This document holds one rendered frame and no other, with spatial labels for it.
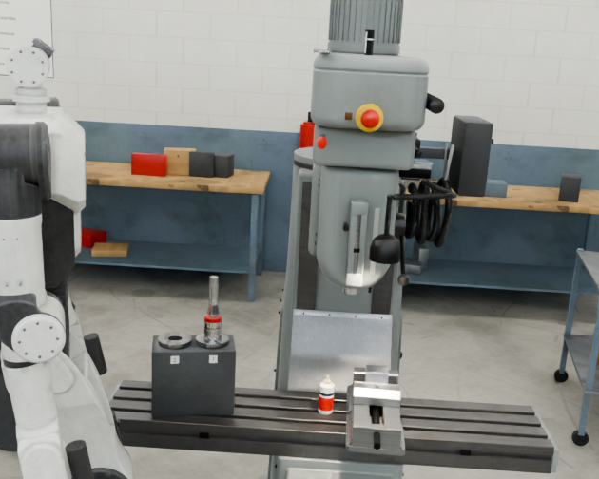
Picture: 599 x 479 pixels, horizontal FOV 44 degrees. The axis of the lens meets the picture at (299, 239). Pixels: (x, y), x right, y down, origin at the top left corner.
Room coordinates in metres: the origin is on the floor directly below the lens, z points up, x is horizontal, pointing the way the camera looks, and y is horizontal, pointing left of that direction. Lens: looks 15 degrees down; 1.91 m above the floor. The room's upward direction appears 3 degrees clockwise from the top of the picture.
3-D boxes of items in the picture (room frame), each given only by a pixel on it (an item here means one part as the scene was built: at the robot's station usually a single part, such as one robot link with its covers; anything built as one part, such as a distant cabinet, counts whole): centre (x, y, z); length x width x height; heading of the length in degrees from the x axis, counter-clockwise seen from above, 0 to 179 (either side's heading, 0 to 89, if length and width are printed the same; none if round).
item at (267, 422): (1.85, -0.10, 0.89); 1.24 x 0.23 x 0.08; 89
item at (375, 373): (1.85, -0.23, 1.03); 0.06 x 0.05 x 0.06; 87
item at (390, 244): (1.65, -0.20, 1.46); 0.07 x 0.07 x 0.06
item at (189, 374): (1.84, 0.27, 1.03); 0.22 x 0.12 x 0.20; 100
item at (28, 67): (1.30, 0.48, 1.84); 0.10 x 0.07 x 0.09; 16
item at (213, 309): (1.85, 0.22, 1.24); 0.03 x 0.03 x 0.11
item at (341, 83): (1.86, -0.14, 1.81); 0.47 x 0.26 x 0.16; 179
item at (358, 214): (1.74, -0.14, 1.45); 0.04 x 0.04 x 0.21; 89
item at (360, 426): (1.82, -0.23, 0.98); 0.35 x 0.15 x 0.11; 177
